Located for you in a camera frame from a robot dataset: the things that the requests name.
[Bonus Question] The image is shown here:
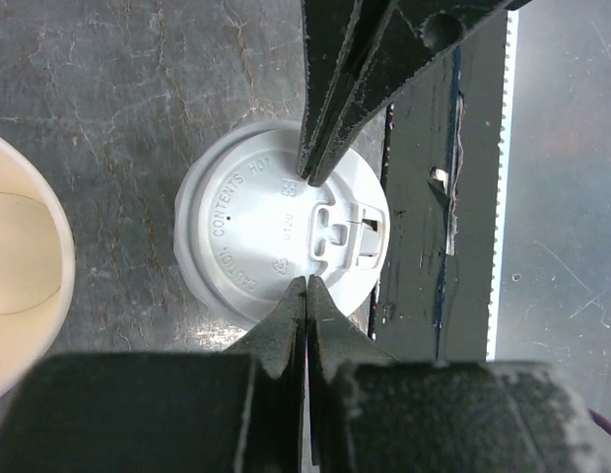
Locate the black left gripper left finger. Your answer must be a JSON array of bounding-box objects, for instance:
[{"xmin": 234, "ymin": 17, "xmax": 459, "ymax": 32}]
[{"xmin": 0, "ymin": 277, "xmax": 306, "ymax": 472}]

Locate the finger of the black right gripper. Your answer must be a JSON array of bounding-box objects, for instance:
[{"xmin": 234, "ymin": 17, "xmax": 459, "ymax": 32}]
[
  {"xmin": 309, "ymin": 0, "xmax": 523, "ymax": 186},
  {"xmin": 297, "ymin": 1, "xmax": 399, "ymax": 178}
]

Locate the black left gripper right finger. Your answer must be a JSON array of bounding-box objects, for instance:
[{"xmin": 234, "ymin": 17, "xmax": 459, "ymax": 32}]
[{"xmin": 307, "ymin": 276, "xmax": 606, "ymax": 472}]

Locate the white plastic cup lid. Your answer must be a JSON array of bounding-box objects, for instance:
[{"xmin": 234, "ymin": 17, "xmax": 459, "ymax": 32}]
[{"xmin": 173, "ymin": 120, "xmax": 390, "ymax": 330}]

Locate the white paper cup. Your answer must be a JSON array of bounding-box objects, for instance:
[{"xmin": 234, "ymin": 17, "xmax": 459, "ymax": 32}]
[{"xmin": 0, "ymin": 137, "xmax": 76, "ymax": 397}]

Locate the white slotted cable duct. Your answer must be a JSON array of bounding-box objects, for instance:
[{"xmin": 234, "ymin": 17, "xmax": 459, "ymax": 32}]
[{"xmin": 486, "ymin": 11, "xmax": 519, "ymax": 362}]

